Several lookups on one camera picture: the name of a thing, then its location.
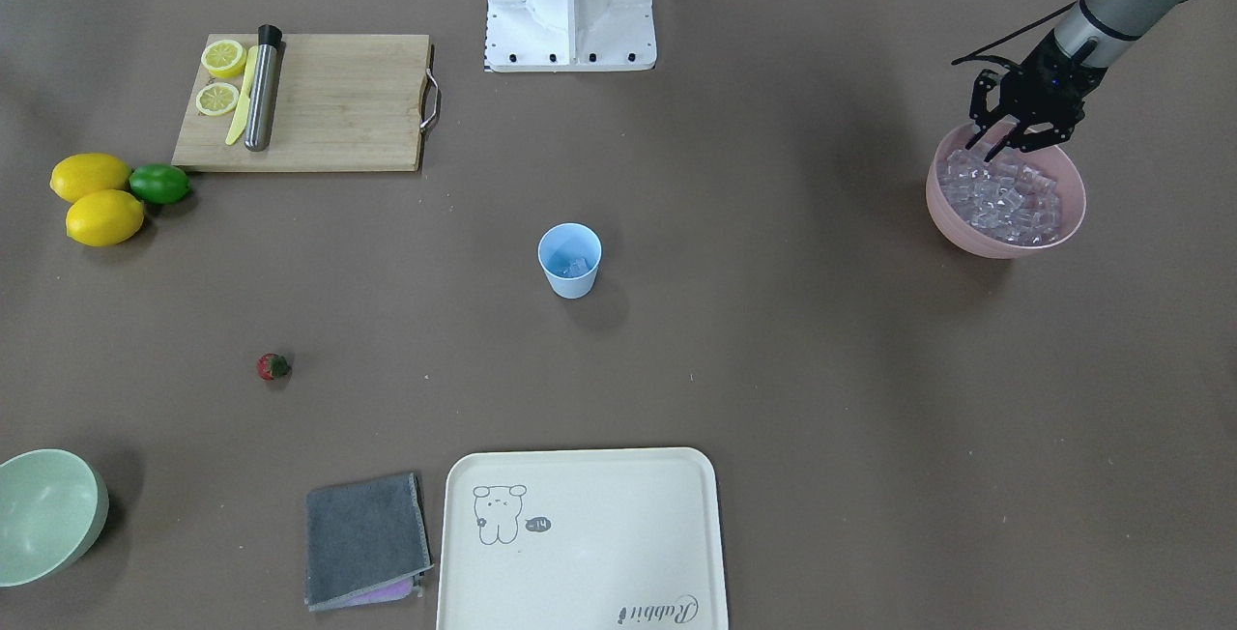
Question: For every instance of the ice cubes pile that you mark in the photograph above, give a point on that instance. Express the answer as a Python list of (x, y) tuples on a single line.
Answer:
[(1007, 199)]

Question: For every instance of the green lime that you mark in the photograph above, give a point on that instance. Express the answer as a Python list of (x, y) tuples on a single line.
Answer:
[(159, 183)]

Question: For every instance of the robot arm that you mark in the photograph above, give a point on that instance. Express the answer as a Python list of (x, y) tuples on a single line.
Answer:
[(1117, 23)]

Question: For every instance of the mint green bowl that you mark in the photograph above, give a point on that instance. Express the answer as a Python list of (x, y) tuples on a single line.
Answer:
[(53, 508)]

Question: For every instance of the pink bowl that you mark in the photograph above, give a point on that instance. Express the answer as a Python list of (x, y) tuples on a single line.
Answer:
[(1052, 160)]

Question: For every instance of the wooden cutting board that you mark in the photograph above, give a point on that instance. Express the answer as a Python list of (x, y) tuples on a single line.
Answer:
[(344, 102)]

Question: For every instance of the yellow lemon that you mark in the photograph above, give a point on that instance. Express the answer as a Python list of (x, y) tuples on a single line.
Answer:
[(104, 218), (79, 175)]

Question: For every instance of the clear ice cube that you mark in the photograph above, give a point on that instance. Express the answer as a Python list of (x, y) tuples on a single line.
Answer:
[(576, 267)]

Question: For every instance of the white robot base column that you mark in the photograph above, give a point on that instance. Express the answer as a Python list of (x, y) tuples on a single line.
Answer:
[(569, 36)]

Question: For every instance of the red strawberry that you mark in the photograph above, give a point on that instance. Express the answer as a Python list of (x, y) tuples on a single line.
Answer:
[(272, 366)]

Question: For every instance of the light blue cup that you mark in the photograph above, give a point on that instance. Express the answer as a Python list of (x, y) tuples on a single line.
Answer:
[(569, 255)]

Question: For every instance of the lemon slice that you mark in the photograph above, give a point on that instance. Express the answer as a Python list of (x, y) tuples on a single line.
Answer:
[(224, 59), (217, 98)]

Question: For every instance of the steel muddler black tip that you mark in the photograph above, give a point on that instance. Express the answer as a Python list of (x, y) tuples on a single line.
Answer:
[(259, 119)]

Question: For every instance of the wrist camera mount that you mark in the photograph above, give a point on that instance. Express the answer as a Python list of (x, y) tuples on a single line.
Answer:
[(993, 95)]

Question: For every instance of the grey folded cloth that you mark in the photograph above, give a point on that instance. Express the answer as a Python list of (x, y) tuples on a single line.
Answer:
[(366, 543)]

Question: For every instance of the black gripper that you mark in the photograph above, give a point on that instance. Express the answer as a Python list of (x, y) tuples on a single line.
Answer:
[(1035, 82)]

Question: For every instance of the cream rectangular tray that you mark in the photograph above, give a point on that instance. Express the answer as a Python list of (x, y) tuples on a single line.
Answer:
[(583, 539)]

